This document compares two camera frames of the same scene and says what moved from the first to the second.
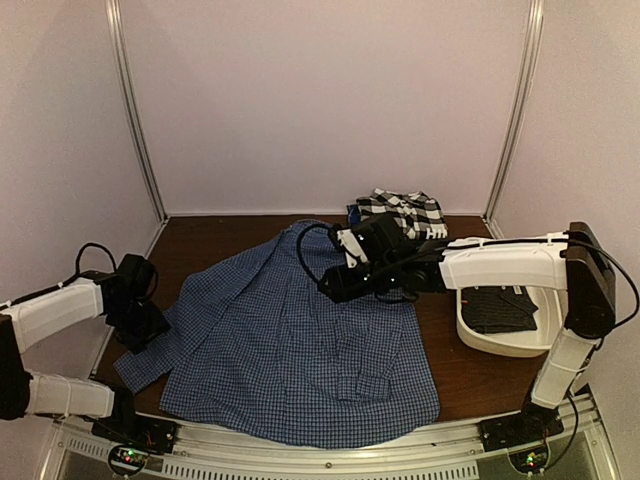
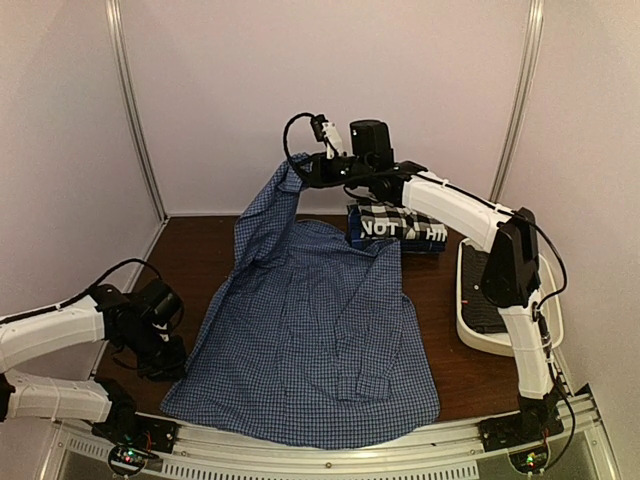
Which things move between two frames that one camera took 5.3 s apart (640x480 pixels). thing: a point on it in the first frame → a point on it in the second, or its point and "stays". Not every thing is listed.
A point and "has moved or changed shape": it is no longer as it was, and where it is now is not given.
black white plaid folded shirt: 419,215 stays
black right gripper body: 382,278 → 359,172
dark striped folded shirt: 497,309 stays
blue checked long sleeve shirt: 259,353 has moved or changed shape
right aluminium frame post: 521,109 stays
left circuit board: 127,459 stays
